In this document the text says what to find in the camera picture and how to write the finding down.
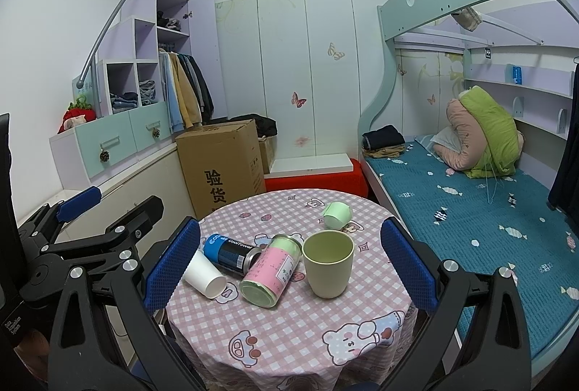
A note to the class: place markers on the pink checked tablecloth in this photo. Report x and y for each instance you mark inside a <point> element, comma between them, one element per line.
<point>280,327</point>

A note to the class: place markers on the pink and green canister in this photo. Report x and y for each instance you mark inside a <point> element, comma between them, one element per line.
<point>271,275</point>

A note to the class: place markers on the black clothes pile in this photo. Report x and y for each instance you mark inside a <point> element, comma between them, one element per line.
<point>262,125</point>

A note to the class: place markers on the folded jeans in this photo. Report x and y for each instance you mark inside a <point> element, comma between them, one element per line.
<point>123,100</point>
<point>147,92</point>

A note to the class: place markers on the hanging clothes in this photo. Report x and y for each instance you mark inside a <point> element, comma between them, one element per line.
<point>185,88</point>

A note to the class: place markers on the large green cup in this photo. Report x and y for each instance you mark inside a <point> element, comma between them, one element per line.
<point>328,271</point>

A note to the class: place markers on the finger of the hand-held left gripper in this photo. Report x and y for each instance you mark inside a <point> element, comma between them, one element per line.
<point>79,202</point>
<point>135,214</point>

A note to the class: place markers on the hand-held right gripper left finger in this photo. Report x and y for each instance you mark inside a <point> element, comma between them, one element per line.
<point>174,266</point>

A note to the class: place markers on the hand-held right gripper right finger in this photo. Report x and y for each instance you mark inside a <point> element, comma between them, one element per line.
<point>407,266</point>

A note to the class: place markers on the purple stair cabinet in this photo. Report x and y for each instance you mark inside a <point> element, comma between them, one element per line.
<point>131,38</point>

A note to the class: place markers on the large cardboard box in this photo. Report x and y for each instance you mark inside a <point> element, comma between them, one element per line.
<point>219,164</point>

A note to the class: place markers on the small green cup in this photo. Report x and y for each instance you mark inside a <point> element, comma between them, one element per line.
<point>337,215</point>

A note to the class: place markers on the white board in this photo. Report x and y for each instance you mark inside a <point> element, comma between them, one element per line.
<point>312,164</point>

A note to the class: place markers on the blue and black can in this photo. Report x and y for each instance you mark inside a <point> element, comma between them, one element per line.
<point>228,254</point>

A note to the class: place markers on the teal candy print bedsheet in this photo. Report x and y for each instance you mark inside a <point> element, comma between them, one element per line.
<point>475,219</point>

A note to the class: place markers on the small cardboard box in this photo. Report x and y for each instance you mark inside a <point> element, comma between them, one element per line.
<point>267,153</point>

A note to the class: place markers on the white butterfly wardrobe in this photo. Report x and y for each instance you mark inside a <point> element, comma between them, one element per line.
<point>280,69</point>

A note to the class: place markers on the green and pink quilt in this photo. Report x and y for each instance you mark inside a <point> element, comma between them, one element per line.
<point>493,133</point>

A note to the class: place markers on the grey bag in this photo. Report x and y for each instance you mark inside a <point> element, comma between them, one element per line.
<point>468,19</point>

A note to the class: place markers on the red strawberry plush toy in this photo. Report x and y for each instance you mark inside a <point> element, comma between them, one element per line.
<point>77,116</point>

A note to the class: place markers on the red stool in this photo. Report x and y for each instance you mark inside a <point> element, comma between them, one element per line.
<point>312,183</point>

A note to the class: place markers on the white pillow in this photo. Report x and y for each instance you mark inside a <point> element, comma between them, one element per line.
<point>445,142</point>

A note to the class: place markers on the blue box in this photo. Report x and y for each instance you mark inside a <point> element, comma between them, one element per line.
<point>516,74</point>

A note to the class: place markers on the dark hanging garment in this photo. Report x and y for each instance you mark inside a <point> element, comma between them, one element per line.
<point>567,146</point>

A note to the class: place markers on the grey metal handrail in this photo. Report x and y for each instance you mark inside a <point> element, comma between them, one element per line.
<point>122,6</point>

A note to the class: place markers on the white paper cup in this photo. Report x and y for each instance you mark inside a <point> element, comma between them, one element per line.
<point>201,275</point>

